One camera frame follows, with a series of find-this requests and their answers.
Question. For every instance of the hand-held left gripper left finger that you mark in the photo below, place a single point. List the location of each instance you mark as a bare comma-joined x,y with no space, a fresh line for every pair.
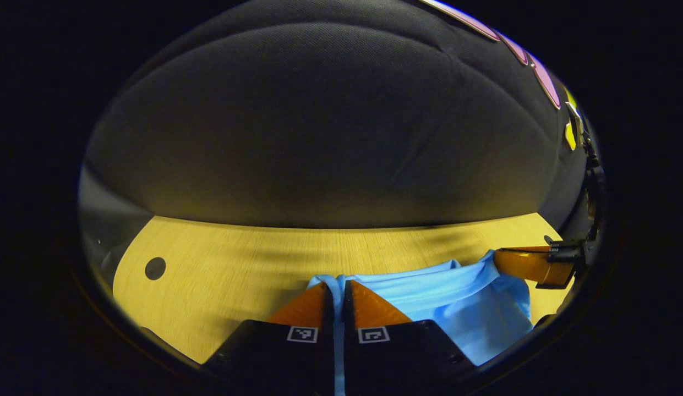
326,330

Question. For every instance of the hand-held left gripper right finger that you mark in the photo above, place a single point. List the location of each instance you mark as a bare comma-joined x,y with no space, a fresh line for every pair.
348,330

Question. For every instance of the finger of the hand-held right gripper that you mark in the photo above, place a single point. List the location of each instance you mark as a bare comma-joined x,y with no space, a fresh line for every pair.
525,264

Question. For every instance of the light blue T-shirt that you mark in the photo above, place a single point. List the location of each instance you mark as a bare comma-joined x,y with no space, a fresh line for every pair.
473,313

